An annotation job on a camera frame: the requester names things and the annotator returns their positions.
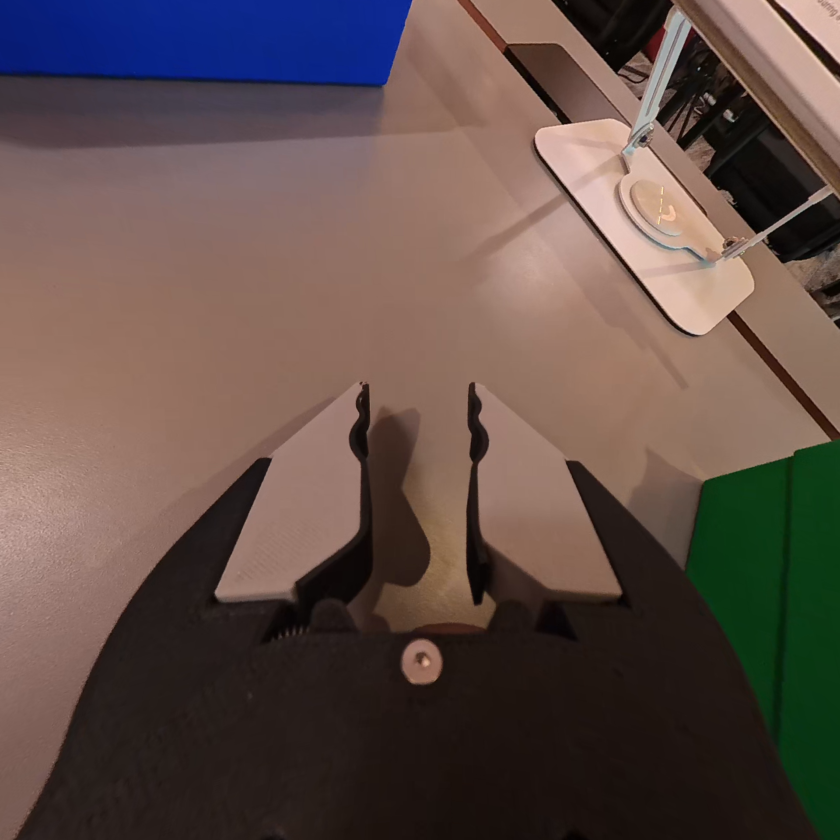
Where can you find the instruction sheet on stand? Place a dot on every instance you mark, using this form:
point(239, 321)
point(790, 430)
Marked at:
point(689, 269)

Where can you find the blue plastic bin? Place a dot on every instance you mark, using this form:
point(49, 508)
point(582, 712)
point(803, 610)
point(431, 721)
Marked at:
point(197, 39)

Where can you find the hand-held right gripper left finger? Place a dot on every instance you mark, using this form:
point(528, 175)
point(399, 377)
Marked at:
point(295, 518)

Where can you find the green plastic bin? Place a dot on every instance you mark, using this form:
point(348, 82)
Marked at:
point(774, 590)

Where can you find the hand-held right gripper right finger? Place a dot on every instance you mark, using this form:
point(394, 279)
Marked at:
point(544, 518)

